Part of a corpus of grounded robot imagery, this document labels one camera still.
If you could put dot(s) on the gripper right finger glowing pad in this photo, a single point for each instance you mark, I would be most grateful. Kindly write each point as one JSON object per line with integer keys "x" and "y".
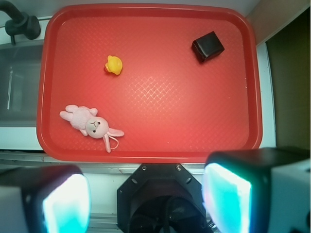
{"x": 259, "y": 191}

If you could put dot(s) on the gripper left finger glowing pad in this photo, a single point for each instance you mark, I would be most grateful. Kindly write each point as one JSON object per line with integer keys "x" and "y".
{"x": 48, "y": 199}

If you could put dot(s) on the yellow rubber duck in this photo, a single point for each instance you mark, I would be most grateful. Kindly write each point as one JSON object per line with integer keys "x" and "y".
{"x": 113, "y": 65}

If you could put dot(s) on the pink plush bunny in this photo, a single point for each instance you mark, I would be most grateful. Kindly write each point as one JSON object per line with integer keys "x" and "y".
{"x": 86, "y": 121}

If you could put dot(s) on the red plastic tray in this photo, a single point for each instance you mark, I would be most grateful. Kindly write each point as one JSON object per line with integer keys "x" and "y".
{"x": 171, "y": 107}

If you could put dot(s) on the stainless steel sink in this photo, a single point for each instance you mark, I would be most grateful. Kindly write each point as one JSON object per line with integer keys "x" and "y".
{"x": 20, "y": 67}

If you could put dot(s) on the black cube box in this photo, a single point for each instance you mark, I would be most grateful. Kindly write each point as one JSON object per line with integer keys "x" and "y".
{"x": 207, "y": 47}

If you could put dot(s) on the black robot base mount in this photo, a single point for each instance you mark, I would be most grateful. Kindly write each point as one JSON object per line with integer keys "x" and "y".
{"x": 161, "y": 198}

